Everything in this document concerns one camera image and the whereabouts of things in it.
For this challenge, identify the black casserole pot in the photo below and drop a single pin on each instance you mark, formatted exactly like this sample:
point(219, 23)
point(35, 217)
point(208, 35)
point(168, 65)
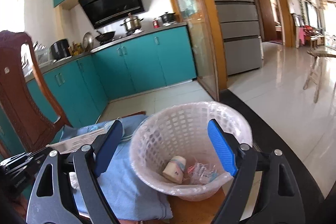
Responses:
point(168, 17)

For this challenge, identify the black air fryer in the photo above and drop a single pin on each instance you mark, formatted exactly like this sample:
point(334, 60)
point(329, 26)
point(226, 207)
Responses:
point(60, 49)

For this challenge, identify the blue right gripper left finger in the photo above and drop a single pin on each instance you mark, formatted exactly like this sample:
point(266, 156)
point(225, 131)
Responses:
point(104, 147)

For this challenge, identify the steel stock pot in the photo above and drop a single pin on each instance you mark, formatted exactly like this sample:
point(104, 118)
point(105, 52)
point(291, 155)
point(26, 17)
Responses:
point(131, 23)

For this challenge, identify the brown wooden chair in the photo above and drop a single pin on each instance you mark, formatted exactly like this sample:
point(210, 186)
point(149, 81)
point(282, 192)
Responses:
point(51, 200)

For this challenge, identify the white paper cup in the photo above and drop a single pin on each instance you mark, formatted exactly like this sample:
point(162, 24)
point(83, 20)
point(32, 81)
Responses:
point(174, 171)

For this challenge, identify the blue towel on chair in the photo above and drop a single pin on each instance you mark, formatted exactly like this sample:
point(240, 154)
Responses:
point(129, 197)

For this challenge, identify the red small bottle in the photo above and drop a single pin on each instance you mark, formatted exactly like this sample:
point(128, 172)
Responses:
point(156, 23)

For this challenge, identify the grey refrigerator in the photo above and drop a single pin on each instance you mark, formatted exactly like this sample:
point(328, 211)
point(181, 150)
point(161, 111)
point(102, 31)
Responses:
point(241, 34)

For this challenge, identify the white plastic trash basket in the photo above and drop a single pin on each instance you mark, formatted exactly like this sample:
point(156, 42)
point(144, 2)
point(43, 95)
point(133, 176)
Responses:
point(181, 130)

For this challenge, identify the white tissue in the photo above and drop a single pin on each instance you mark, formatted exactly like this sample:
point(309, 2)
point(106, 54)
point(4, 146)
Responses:
point(74, 181)

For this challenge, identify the black range hood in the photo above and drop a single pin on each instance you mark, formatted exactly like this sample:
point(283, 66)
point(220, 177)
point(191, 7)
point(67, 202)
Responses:
point(103, 12)

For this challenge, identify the white box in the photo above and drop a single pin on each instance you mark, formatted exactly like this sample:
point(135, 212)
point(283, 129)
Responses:
point(73, 144)

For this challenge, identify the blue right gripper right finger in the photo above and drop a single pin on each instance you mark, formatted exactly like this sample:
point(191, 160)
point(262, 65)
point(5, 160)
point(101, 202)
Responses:
point(225, 145)

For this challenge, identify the black wok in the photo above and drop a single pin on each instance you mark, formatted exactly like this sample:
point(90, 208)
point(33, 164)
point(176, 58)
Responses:
point(103, 38)

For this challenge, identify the teal lower kitchen cabinets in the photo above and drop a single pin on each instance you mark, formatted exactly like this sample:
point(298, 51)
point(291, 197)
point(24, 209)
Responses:
point(83, 85)

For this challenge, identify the steel pot lid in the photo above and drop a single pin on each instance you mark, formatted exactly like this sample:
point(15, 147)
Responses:
point(88, 42)

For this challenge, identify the pink paper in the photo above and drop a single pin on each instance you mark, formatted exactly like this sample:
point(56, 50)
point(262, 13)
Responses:
point(200, 174)

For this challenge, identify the wooden stool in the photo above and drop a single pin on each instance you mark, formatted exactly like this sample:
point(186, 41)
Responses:
point(316, 70)

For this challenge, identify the glass sliding door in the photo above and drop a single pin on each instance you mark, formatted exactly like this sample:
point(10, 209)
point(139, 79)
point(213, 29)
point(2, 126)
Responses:
point(206, 44)

